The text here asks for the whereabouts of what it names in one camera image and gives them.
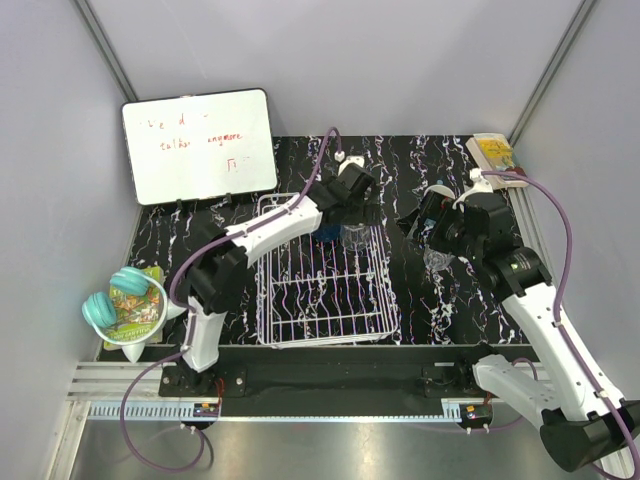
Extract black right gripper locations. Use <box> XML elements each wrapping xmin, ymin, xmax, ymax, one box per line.
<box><xmin>395</xmin><ymin>190</ymin><xmax>483</xmax><ymax>262</ymax></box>

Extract dark blue ceramic mug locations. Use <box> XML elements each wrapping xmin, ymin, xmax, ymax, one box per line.
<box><xmin>311</xmin><ymin>225</ymin><xmax>341</xmax><ymax>243</ymax></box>

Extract light blue dotted mug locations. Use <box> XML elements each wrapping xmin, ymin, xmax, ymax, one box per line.
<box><xmin>426</xmin><ymin>184</ymin><xmax>456</xmax><ymax>200</ymax></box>

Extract clear glass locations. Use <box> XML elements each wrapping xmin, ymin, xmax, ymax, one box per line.
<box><xmin>423</xmin><ymin>247</ymin><xmax>455</xmax><ymax>272</ymax></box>
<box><xmin>340</xmin><ymin>224</ymin><xmax>371</xmax><ymax>252</ymax></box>

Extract white wire dish rack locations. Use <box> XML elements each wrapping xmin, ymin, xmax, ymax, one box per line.
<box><xmin>255</xmin><ymin>225</ymin><xmax>400</xmax><ymax>349</ymax></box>

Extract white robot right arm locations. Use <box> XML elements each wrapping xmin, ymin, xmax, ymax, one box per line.
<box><xmin>398</xmin><ymin>185</ymin><xmax>639</xmax><ymax>472</ymax></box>

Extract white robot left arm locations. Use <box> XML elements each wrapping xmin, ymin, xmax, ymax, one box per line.
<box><xmin>168</xmin><ymin>162</ymin><xmax>380</xmax><ymax>396</ymax></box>

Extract yellow paperback book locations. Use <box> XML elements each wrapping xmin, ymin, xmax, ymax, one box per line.
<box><xmin>465</xmin><ymin>133</ymin><xmax>528</xmax><ymax>190</ymax></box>

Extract white dry-erase board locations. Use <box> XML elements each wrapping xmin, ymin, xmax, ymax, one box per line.
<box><xmin>121</xmin><ymin>88</ymin><xmax>277</xmax><ymax>206</ymax></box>

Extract teal headphones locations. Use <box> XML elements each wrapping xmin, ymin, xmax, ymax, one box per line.
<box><xmin>81</xmin><ymin>266</ymin><xmax>168</xmax><ymax>363</ymax></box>

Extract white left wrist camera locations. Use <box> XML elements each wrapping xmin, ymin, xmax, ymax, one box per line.
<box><xmin>334</xmin><ymin>151</ymin><xmax>365</xmax><ymax>175</ymax></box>

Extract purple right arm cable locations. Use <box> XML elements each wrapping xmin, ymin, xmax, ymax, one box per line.
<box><xmin>479</xmin><ymin>169</ymin><xmax>640</xmax><ymax>479</ymax></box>

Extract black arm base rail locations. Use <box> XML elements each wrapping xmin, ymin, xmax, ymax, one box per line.
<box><xmin>159</xmin><ymin>345</ymin><xmax>487</xmax><ymax>420</ymax></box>

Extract white slotted cable duct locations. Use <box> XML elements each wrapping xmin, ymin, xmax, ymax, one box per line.
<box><xmin>88</xmin><ymin>401</ymin><xmax>220</xmax><ymax>422</ymax></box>

